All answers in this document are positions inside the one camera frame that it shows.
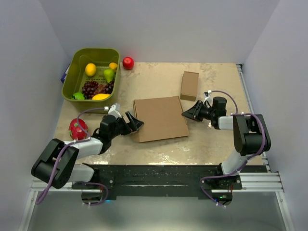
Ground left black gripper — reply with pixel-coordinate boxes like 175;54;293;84
109;112;143;140

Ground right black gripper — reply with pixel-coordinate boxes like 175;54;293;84
183;101;216;123

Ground brown cardboard box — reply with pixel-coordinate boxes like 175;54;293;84
132;96;190;143

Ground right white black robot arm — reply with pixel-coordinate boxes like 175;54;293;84
181;97;271;189

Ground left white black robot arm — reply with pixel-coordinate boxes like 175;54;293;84
31;112;144;189

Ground small closed cardboard box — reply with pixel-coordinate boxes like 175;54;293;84
180;71;199;102

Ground yellow mango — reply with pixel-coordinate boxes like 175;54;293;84
92;93;110;101

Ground green pear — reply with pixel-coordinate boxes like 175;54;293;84
103;69;115;83

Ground dark purple grapes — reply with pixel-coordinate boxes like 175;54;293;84
82;80;115;100

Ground pink dragon fruit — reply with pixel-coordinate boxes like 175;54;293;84
68;118;88;140

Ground red apple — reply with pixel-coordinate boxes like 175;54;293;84
122;56;134;70

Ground small orange fruit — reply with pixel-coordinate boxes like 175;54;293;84
108;62;118;73

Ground yellow lemon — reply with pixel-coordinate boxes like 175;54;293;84
85;63;96;77

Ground green plastic basket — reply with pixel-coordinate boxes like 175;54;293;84
62;48;121;112

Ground blue white booklet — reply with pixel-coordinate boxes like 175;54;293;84
60;64;70;84

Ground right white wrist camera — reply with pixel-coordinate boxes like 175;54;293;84
203;90;213;106

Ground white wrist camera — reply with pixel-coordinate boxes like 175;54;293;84
108;103;122;118
203;90;213;106

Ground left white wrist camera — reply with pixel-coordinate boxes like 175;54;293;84
108;103;122;118

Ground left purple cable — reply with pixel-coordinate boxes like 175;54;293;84
36;107;109;205

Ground purple cable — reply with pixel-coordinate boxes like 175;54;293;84
36;107;109;205
209;90;268;179

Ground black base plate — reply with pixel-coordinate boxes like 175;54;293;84
72;165;242;200

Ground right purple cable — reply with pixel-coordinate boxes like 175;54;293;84
209;90;268;179

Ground aluminium frame rail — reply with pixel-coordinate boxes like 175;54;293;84
18;63;296;231

